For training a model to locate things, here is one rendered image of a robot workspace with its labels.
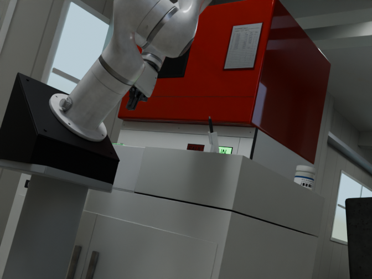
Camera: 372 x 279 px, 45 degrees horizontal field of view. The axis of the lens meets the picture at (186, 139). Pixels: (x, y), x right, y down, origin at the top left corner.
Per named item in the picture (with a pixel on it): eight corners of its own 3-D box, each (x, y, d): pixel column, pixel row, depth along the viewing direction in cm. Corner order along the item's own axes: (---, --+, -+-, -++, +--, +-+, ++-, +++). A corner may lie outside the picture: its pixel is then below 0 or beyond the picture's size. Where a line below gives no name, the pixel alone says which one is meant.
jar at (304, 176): (296, 192, 169) (300, 168, 171) (314, 195, 165) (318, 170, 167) (289, 189, 164) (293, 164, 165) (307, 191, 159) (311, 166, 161)
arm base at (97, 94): (60, 131, 116) (102, 78, 110) (41, 87, 127) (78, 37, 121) (113, 148, 130) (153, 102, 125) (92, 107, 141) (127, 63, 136)
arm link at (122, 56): (127, 88, 118) (185, 17, 111) (73, 41, 116) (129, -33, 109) (138, 81, 129) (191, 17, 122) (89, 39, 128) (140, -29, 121)
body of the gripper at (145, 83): (149, 73, 164) (138, 99, 160) (133, 56, 157) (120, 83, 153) (165, 72, 159) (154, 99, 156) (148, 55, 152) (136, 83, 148)
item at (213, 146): (207, 170, 162) (215, 135, 164) (216, 171, 159) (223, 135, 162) (198, 166, 157) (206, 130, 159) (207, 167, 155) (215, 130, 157)
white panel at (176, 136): (107, 194, 234) (125, 122, 242) (239, 221, 184) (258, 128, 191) (103, 192, 232) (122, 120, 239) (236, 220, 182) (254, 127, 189)
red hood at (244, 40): (195, 153, 293) (214, 68, 304) (314, 165, 243) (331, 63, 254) (115, 117, 236) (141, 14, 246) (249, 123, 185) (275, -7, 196)
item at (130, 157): (50, 177, 176) (60, 143, 178) (153, 197, 142) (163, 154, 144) (30, 172, 169) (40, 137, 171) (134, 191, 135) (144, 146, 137)
